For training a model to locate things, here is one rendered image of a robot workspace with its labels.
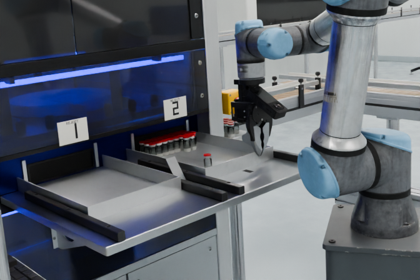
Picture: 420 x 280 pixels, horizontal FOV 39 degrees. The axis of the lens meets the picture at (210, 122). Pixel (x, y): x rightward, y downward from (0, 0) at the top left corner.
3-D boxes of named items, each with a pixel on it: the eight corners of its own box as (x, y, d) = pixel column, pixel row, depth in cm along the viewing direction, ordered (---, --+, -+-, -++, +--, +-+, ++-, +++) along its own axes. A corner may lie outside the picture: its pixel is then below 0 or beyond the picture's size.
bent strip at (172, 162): (167, 180, 152) (165, 159, 151) (175, 177, 154) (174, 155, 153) (204, 192, 142) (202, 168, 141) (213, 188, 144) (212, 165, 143)
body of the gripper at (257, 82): (250, 117, 167) (247, 75, 165) (273, 120, 161) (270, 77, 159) (230, 123, 162) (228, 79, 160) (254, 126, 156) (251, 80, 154)
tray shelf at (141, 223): (0, 203, 149) (-1, 195, 149) (205, 143, 195) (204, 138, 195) (107, 256, 114) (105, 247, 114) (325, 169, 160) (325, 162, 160)
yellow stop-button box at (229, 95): (214, 112, 194) (212, 91, 193) (229, 109, 199) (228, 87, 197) (230, 115, 189) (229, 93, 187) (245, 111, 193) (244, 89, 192)
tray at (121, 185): (18, 190, 152) (16, 177, 151) (104, 166, 169) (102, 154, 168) (89, 222, 127) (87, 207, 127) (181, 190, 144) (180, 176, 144)
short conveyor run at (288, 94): (205, 147, 197) (203, 100, 194) (176, 140, 208) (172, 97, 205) (329, 110, 242) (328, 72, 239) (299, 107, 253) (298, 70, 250)
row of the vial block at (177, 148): (147, 159, 173) (146, 144, 172) (194, 145, 185) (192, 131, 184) (152, 160, 171) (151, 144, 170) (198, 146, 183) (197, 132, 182)
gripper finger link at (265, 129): (255, 150, 168) (253, 119, 166) (270, 154, 163) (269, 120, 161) (247, 153, 166) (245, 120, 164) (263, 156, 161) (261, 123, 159)
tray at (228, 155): (127, 160, 174) (125, 148, 173) (192, 141, 191) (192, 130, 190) (205, 182, 150) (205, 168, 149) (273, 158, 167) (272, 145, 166)
